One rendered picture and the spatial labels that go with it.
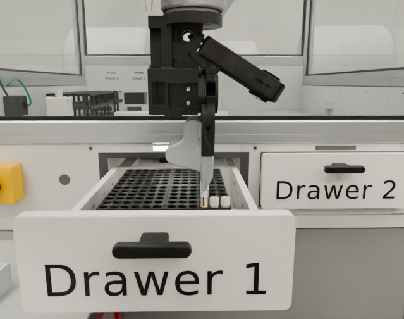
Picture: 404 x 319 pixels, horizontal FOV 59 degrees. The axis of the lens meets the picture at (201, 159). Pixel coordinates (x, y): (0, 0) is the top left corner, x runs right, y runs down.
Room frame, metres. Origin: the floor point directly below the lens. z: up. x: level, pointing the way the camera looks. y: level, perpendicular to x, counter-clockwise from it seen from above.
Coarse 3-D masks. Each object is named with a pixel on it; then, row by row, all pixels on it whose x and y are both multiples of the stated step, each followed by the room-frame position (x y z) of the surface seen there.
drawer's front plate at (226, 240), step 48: (48, 240) 0.34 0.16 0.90; (96, 240) 0.34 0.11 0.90; (192, 240) 0.34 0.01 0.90; (240, 240) 0.35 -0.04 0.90; (288, 240) 0.35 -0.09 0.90; (96, 288) 0.34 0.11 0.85; (144, 288) 0.34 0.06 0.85; (192, 288) 0.34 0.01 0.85; (240, 288) 0.35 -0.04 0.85; (288, 288) 0.35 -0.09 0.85
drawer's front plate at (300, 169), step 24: (264, 168) 0.67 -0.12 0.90; (288, 168) 0.67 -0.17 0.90; (312, 168) 0.67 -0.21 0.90; (384, 168) 0.67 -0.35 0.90; (264, 192) 0.67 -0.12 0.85; (288, 192) 0.67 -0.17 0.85; (312, 192) 0.67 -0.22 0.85; (336, 192) 0.67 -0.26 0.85; (360, 192) 0.67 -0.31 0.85; (384, 192) 0.67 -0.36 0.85
